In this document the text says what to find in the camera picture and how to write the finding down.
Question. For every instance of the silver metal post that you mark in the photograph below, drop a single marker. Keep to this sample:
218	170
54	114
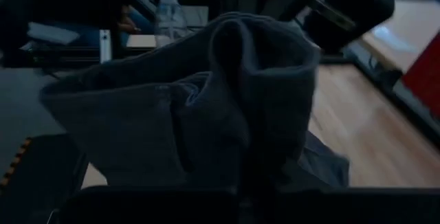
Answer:
105	45

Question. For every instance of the person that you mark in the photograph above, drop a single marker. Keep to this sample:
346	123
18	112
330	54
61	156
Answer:
142	19

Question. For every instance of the dark grey shorts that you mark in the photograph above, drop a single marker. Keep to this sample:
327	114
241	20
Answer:
154	121

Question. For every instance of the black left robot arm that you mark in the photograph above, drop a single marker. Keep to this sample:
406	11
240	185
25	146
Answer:
343	11

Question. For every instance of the white printed paper sheet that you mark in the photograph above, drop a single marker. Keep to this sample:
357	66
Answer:
51	33

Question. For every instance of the red plastic bin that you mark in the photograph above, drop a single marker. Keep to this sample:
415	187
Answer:
426	76

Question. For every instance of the person's hand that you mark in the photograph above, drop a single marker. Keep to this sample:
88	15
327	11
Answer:
125	23

